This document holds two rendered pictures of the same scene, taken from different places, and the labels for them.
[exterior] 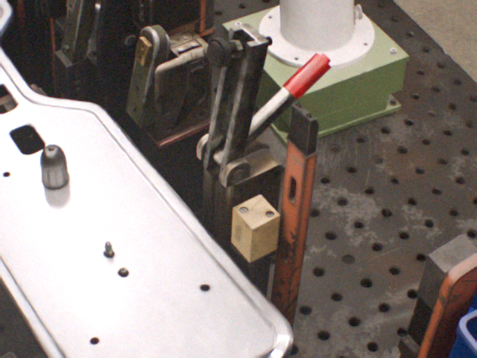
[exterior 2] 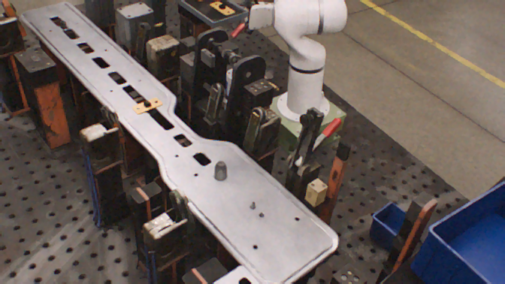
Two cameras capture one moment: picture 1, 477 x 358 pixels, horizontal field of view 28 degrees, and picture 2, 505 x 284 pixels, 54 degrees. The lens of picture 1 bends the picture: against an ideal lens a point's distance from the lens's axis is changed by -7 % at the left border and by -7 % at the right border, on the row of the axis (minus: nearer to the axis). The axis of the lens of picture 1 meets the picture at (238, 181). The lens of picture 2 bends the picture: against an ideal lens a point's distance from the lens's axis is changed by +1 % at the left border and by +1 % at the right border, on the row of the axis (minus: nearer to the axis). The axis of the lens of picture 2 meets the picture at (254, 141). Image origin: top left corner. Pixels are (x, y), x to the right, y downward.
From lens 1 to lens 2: 0.29 m
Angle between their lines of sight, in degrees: 8
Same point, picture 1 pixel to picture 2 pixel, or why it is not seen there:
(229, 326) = (311, 235)
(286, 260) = (327, 205)
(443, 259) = (419, 201)
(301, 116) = (343, 146)
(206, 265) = (295, 209)
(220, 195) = (296, 179)
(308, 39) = (301, 109)
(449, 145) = (365, 153)
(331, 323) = not seen: hidden behind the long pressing
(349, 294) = (333, 222)
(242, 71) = (313, 128)
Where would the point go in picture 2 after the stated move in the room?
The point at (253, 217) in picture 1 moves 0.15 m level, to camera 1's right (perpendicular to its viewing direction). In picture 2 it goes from (317, 188) to (380, 188)
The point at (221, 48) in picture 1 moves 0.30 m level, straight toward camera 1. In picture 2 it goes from (306, 118) to (338, 228)
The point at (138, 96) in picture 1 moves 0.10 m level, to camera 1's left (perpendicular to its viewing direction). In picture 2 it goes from (250, 138) to (213, 137)
